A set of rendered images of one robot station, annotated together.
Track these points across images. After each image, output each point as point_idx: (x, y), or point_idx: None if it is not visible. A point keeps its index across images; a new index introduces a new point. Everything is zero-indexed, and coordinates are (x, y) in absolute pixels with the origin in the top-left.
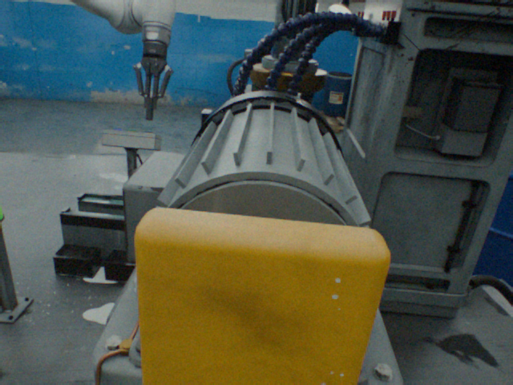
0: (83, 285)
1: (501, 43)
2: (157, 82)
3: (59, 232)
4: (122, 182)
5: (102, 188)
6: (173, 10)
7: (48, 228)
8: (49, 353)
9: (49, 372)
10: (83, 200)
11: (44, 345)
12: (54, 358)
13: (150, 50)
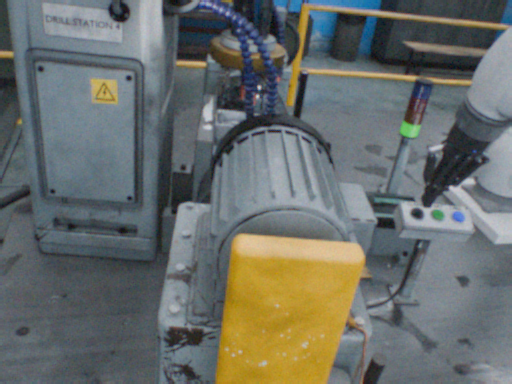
0: None
1: None
2: (439, 163)
3: (436, 253)
4: (476, 360)
5: (482, 336)
6: (477, 71)
7: (450, 256)
8: (343, 174)
9: (335, 168)
10: None
11: (349, 177)
12: (338, 172)
13: None
